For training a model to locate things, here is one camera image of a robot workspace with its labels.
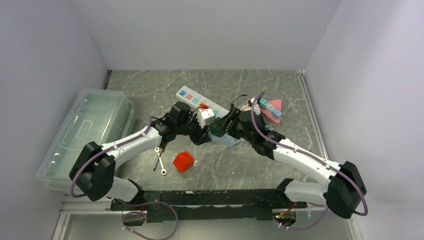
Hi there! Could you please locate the white multicolour power strip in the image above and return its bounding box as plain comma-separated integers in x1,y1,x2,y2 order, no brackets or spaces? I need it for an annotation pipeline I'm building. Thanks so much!
175,85,229,118

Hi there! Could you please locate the black aluminium base frame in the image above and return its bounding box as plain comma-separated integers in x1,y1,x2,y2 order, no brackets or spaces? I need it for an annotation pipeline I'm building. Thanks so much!
110,188,307,223

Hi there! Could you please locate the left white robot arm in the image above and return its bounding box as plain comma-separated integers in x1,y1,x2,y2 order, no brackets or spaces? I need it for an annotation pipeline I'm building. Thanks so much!
69,101,216,210

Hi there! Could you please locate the silver ratchet wrench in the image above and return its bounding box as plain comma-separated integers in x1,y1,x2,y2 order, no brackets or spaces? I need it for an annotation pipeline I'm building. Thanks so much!
153,147,167,176

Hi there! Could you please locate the pink triangular power strip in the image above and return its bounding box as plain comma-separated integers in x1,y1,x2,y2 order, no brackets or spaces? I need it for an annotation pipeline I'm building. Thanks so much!
258,98,283,125

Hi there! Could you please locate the clear plastic storage bin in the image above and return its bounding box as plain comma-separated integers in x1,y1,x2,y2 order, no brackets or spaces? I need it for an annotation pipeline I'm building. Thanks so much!
36,88,135,192

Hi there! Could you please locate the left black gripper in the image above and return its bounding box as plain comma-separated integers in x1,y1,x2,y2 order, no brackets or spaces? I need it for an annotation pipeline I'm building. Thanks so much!
176,113,211,145

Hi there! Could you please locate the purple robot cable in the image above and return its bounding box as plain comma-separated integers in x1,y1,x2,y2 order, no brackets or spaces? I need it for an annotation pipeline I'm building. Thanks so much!
250,91,369,232
69,115,180,240

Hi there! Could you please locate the dark green cube socket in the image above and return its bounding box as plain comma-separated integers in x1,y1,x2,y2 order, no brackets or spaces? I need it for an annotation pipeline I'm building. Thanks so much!
209,119,227,138

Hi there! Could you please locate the red cube socket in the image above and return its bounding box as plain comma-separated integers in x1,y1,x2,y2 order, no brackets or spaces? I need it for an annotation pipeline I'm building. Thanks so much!
172,151,195,173

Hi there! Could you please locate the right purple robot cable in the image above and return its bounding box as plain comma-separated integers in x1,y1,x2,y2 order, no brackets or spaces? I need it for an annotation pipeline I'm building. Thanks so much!
250,91,369,232

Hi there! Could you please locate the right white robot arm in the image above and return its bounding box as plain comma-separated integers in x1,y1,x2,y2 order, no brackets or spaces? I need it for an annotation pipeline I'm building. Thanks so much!
210,108,368,219

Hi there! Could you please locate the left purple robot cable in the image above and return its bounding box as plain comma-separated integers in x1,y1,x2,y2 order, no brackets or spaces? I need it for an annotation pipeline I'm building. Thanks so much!
69,115,180,240

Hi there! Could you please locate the black yellow screwdriver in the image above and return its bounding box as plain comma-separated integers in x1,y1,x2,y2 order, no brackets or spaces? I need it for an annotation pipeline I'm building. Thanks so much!
153,147,165,172

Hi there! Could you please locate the light blue power strip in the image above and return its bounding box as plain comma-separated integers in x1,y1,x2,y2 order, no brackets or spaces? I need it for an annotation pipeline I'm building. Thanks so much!
208,133,246,147

